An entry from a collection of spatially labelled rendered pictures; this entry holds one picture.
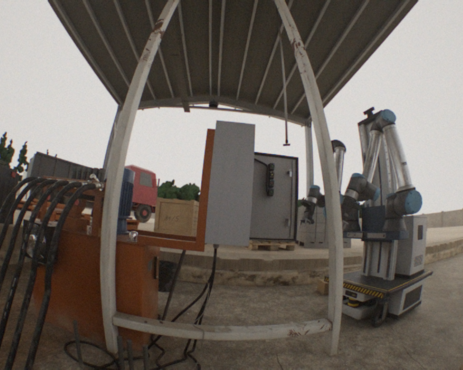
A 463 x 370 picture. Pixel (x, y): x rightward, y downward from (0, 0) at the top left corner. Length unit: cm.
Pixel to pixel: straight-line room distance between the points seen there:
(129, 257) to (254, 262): 177
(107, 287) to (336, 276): 106
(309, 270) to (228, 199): 203
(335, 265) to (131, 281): 98
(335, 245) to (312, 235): 316
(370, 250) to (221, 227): 142
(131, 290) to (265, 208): 96
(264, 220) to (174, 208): 294
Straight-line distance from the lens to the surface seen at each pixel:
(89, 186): 92
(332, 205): 101
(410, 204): 145
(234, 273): 252
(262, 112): 762
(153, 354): 124
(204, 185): 95
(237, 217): 94
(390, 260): 185
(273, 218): 142
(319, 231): 421
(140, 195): 1085
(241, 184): 96
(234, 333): 102
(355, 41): 557
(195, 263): 251
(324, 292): 242
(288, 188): 147
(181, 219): 409
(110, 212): 94
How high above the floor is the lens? 75
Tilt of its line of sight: 11 degrees up
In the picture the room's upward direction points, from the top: 4 degrees clockwise
